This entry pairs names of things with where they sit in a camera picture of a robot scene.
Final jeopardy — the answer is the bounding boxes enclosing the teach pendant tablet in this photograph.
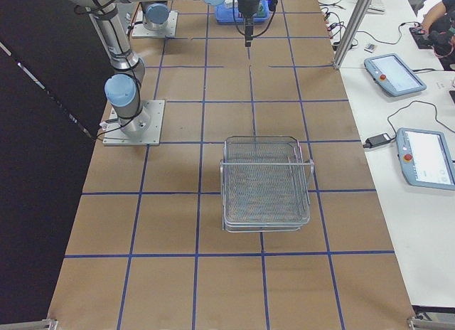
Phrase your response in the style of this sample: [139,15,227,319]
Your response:
[363,53,427,97]
[395,127,454,191]

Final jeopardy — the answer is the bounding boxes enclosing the silver wire mesh shelf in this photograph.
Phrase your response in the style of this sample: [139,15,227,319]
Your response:
[220,136,314,233]

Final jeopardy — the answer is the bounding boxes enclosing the aluminium frame post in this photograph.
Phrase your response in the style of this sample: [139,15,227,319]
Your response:
[333,0,372,70]

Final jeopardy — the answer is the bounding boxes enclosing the black power adapter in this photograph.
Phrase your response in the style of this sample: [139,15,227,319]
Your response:
[363,133,392,149]

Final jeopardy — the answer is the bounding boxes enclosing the black joystick controller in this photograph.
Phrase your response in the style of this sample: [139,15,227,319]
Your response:
[409,26,444,49]

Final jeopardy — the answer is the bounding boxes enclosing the green terminal block component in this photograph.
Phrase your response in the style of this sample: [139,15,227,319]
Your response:
[255,0,269,21]

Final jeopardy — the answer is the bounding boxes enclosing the operator hand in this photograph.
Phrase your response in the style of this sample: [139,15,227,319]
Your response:
[421,15,434,33]

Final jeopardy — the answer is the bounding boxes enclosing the blue plastic tray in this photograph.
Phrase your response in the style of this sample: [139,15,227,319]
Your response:
[215,2,270,25]

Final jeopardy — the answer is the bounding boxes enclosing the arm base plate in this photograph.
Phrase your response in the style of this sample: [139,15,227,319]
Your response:
[131,10,178,38]
[102,100,165,146]

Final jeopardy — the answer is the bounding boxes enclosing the near teach pendant tablet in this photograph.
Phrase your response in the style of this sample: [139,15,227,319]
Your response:
[395,127,454,191]

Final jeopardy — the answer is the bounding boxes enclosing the white electrical component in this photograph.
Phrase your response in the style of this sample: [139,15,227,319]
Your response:
[223,0,238,9]

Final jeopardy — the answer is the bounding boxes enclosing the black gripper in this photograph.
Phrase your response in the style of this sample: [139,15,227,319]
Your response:
[237,0,260,47]

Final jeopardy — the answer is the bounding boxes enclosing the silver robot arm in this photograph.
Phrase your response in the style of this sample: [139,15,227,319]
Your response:
[69,0,225,137]
[140,1,170,30]

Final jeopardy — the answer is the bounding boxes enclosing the far teach pendant tablet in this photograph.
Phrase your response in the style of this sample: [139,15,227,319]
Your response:
[363,53,427,97]

